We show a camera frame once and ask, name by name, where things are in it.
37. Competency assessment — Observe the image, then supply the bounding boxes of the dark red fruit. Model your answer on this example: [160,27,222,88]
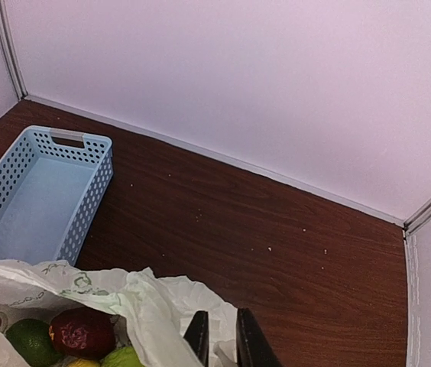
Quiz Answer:
[49,307,116,360]

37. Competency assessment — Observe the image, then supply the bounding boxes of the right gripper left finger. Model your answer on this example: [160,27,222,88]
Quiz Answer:
[183,310,209,367]

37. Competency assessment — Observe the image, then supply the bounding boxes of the light blue perforated basket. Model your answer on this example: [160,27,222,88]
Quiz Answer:
[0,125,114,265]

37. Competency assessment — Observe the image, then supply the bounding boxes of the left aluminium frame post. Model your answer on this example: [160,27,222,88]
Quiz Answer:
[0,0,28,101]

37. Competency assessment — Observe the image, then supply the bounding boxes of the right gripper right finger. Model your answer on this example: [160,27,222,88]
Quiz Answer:
[236,308,283,367]

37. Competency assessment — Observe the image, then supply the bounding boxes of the yellow fruit in bag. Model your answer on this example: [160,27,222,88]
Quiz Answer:
[63,358,101,367]

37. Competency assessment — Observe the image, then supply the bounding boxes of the light green plastic bag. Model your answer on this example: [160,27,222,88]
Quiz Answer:
[0,260,236,366]

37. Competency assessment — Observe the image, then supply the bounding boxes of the light green fruit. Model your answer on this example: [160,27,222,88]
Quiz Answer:
[101,346,144,367]

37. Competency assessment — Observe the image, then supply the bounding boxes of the dark green avocado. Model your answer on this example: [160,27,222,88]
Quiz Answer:
[5,319,63,367]

